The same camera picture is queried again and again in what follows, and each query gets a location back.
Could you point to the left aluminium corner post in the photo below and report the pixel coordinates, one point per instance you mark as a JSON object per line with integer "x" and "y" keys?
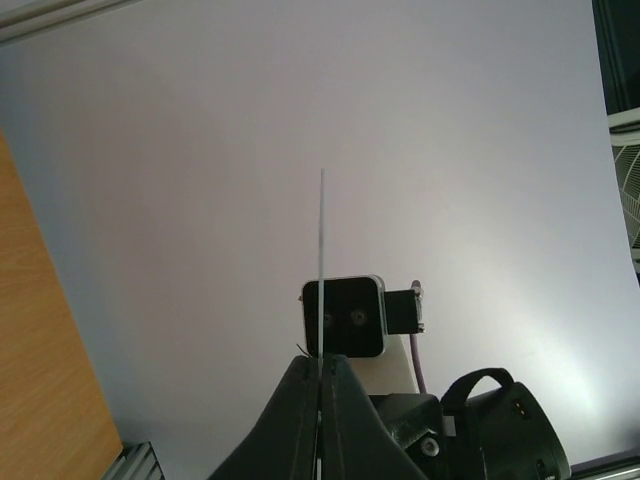
{"x": 23, "y": 19}

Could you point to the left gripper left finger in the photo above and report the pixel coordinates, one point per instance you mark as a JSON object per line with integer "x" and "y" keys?
{"x": 282, "y": 444}

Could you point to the aluminium front rail frame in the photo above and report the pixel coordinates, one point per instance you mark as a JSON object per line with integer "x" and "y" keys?
{"x": 136, "y": 462}

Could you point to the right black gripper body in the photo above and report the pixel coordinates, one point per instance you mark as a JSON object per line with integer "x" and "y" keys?
{"x": 486, "y": 426}

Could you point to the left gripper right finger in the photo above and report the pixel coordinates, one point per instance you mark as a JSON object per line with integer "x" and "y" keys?
{"x": 355, "y": 443}

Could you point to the teal VIP card front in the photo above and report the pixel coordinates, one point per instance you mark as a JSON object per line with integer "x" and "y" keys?
{"x": 321, "y": 260}

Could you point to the top external camera box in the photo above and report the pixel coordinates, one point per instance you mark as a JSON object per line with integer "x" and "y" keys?
{"x": 355, "y": 316}

